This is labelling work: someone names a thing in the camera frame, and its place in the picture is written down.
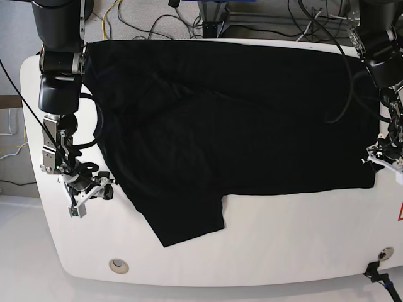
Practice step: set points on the silver table grommet left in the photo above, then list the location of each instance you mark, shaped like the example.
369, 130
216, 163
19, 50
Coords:
118, 266

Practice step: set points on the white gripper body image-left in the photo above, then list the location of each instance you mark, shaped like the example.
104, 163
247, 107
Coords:
79, 190

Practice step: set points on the silver table grommet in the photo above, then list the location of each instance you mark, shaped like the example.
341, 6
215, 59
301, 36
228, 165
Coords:
118, 266
385, 254

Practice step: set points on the silver table grommet right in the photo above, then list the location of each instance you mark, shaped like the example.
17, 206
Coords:
385, 254

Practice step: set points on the black robot arm image-left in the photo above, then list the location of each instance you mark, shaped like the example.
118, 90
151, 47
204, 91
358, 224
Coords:
61, 27

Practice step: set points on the black clamp with cable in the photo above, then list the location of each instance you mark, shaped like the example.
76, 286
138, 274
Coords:
373, 274

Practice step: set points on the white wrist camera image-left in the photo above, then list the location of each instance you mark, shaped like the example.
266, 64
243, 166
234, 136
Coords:
77, 211

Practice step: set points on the red warning triangle sticker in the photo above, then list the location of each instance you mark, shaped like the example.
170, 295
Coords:
400, 217

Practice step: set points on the black T-shirt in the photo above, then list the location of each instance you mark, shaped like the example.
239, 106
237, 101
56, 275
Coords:
187, 123

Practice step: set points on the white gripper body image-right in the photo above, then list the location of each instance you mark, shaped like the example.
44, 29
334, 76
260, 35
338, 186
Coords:
390, 158

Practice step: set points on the black table leg bracket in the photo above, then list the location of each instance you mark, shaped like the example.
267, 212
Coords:
212, 29

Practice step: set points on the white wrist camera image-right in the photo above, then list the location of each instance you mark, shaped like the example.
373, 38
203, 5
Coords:
399, 177

